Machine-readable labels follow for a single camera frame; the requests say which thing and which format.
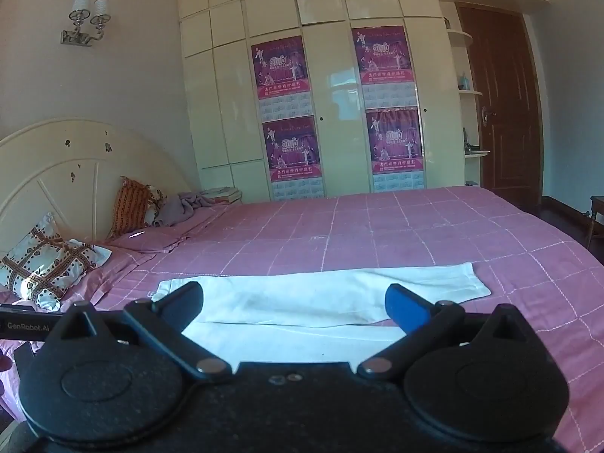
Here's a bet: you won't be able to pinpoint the pink checkered bedspread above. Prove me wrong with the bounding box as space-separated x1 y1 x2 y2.
0 185 604 453

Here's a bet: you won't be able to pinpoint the small floral pillow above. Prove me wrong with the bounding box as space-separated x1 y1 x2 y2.
144 185 169 227

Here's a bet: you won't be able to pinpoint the rounded corner shelves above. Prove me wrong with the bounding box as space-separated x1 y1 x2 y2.
442 2 490 188

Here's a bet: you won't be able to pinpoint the lavender crumpled cloth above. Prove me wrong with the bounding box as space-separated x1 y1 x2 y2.
153 191 219 227

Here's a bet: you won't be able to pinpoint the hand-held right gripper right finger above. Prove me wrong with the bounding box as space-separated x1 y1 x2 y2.
356 283 539 381

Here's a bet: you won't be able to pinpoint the white pants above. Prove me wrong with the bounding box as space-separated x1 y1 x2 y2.
151 262 492 364

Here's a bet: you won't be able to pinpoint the stack of books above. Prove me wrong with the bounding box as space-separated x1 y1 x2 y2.
203 187 243 205

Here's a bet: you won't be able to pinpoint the white brown patterned pillow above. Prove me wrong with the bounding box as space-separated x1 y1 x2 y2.
0 212 112 312

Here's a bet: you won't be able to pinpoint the dark wooden chair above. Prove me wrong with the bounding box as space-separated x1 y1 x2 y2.
585 195 604 249

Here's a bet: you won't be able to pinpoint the brown wooden door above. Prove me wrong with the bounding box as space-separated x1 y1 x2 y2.
457 4 543 209

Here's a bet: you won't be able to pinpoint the orange patterned pillow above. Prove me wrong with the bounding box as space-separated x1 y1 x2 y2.
109 176 154 237

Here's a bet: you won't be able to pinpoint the double wall lamp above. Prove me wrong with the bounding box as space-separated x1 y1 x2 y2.
60 0 112 48

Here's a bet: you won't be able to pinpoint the cream bed headboard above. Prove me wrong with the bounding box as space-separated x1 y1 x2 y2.
0 119 199 256

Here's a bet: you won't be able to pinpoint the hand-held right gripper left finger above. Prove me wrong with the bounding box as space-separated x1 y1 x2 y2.
45 281 234 381

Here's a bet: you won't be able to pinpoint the cream glossy wardrobe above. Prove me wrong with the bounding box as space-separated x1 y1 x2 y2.
176 0 550 202

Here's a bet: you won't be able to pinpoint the purple wall calendar poster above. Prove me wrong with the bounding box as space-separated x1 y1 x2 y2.
365 107 428 194
251 35 314 122
262 115 327 202
351 25 419 110

